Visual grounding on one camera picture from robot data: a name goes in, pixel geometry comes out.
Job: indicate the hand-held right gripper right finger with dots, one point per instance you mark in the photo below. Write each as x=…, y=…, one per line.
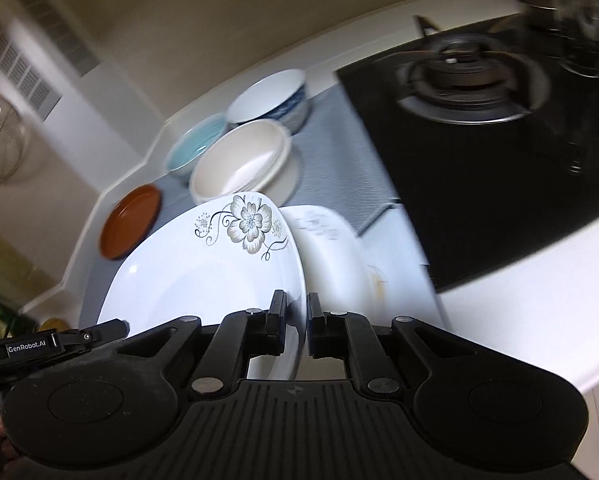
x=314, y=330

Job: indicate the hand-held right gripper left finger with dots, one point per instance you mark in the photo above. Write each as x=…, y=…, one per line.
x=278, y=327

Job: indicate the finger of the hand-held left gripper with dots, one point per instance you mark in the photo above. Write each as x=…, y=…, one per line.
x=97, y=335

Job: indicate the white floral square plate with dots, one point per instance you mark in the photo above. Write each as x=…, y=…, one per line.
x=189, y=270

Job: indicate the brown round plate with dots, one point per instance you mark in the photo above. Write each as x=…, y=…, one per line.
x=129, y=220

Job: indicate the cream bowl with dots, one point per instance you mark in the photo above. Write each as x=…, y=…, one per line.
x=239, y=160

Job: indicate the light blue bowl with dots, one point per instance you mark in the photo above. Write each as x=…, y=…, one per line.
x=192, y=147

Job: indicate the blue and white patterned bowl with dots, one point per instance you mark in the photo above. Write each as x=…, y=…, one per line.
x=264, y=97

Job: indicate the grey mat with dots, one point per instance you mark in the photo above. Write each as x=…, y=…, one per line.
x=329, y=160

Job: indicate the black gas stove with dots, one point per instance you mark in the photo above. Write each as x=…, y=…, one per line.
x=479, y=185

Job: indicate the white vent grille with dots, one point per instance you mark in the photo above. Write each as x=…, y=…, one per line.
x=54, y=25
x=14, y=65

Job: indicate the dark pot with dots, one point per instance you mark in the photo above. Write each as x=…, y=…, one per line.
x=579, y=35

